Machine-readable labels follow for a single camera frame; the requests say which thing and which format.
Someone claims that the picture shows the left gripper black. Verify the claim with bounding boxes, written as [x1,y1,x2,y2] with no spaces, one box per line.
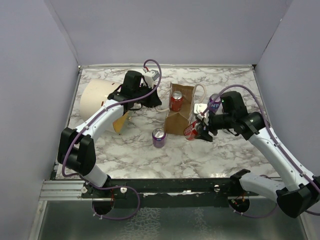
[133,82,162,108]

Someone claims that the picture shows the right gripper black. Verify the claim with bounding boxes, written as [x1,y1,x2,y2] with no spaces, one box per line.
[194,112,235,141]

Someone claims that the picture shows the red cola can front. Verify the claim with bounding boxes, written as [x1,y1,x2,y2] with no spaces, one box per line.
[183,120,203,141]

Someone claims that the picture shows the red cola can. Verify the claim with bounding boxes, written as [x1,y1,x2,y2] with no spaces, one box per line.
[183,120,203,141]
[170,91,184,112]

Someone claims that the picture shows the purple Fanta can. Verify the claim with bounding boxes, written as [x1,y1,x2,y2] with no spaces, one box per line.
[207,93,221,113]

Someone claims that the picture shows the jute canvas tote bag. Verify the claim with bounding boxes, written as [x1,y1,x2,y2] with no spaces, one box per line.
[155,82,207,136]

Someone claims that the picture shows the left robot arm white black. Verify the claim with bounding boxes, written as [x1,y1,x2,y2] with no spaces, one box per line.
[57,70,162,198]

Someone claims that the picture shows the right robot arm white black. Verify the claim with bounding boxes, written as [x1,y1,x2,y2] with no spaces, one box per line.
[196,91,320,218]

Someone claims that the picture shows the beige round box orange lid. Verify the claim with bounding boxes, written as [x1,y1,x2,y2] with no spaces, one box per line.
[79,78,130,134]

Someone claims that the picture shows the purple can near front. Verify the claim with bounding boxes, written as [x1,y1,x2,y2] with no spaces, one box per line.
[152,128,166,148]

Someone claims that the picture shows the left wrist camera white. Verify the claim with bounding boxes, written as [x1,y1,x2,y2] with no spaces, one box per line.
[142,69,160,89]

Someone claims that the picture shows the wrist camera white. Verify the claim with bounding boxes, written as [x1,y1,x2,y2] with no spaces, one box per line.
[142,69,160,89]
[193,103,208,120]

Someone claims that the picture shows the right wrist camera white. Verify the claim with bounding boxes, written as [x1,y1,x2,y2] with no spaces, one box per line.
[193,103,208,120]

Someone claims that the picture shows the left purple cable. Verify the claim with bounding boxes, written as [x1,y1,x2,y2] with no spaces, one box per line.
[61,59,162,221]

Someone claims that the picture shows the purple cable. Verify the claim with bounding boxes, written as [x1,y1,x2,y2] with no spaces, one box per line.
[199,84,320,220]
[61,59,162,221]

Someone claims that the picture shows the black front mounting rail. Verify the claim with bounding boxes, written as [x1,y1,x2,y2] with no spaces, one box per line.
[81,178,256,209]

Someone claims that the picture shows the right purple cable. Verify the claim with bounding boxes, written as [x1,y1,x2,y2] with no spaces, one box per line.
[199,84,320,220]

